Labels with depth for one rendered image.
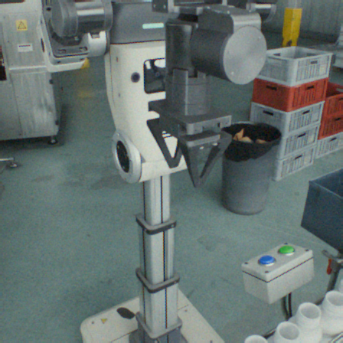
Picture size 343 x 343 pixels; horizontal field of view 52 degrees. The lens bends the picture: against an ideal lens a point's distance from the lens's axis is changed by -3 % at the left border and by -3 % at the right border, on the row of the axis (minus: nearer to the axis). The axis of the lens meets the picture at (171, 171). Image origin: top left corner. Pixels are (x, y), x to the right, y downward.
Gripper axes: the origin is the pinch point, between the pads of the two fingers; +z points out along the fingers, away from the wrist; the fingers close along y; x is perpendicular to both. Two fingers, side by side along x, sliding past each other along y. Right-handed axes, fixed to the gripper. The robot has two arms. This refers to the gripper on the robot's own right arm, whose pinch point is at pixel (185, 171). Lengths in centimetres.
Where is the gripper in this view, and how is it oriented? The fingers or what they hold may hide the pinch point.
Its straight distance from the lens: 50.2
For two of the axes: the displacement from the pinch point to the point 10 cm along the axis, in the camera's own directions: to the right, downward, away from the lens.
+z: -0.1, 8.8, 4.7
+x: 8.5, -2.4, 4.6
